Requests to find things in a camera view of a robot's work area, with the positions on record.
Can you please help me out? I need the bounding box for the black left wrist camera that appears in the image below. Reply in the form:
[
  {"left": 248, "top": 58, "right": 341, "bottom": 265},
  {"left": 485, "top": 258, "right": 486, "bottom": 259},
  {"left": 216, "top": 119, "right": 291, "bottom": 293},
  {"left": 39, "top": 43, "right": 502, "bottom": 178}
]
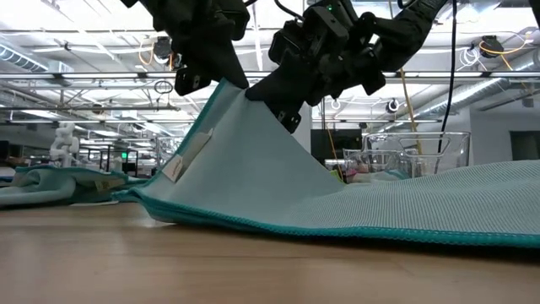
[{"left": 219, "top": 0, "right": 252, "bottom": 42}]

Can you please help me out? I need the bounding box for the yellow cable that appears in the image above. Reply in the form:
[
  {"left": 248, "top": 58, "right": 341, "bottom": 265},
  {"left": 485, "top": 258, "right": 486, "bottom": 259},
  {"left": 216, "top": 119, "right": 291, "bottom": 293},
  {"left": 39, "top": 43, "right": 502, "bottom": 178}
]
[{"left": 398, "top": 67, "right": 423, "bottom": 155}]

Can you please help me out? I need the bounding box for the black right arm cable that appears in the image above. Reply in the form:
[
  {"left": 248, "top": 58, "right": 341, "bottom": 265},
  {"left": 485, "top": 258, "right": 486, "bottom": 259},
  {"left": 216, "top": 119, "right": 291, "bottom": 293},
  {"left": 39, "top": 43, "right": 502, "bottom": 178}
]
[{"left": 436, "top": 0, "right": 459, "bottom": 154}]

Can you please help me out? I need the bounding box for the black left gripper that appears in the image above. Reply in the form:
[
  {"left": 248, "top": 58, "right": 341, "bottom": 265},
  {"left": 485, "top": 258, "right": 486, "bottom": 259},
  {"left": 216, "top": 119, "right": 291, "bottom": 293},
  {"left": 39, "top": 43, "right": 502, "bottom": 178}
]
[{"left": 120, "top": 0, "right": 251, "bottom": 97}]

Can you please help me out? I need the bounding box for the dark wall panel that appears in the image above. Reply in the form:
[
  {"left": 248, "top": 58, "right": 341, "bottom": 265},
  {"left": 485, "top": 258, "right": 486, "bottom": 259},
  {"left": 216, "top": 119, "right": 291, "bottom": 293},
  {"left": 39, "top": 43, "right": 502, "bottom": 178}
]
[{"left": 509, "top": 130, "right": 540, "bottom": 156}]

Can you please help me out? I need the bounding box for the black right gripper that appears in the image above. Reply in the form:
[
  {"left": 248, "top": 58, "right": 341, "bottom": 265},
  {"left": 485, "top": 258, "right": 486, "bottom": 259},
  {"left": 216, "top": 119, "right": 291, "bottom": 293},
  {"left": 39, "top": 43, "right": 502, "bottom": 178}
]
[{"left": 244, "top": 0, "right": 388, "bottom": 135}]

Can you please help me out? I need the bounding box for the round black hanging device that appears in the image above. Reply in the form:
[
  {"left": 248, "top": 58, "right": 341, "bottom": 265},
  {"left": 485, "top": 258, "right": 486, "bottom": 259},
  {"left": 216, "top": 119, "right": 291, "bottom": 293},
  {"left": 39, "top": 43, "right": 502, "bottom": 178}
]
[
  {"left": 478, "top": 35, "right": 505, "bottom": 59},
  {"left": 150, "top": 35, "right": 175, "bottom": 64}
]

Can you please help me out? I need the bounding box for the thin yellow cord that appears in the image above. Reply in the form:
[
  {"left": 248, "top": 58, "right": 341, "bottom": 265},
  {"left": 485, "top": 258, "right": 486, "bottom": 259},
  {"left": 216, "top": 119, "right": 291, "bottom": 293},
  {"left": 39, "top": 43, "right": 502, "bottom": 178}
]
[{"left": 327, "top": 126, "right": 343, "bottom": 178}]

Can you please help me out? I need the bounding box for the white robot figure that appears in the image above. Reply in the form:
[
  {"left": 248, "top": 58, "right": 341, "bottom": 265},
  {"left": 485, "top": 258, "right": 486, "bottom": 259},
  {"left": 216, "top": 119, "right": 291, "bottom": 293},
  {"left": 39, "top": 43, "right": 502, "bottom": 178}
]
[{"left": 49, "top": 122, "right": 81, "bottom": 168}]

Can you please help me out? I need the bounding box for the black hanging cable loop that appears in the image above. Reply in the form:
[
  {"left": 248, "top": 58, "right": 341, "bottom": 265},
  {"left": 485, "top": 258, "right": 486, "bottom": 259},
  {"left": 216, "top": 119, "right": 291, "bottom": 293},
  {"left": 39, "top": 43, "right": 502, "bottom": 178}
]
[{"left": 154, "top": 79, "right": 174, "bottom": 96}]

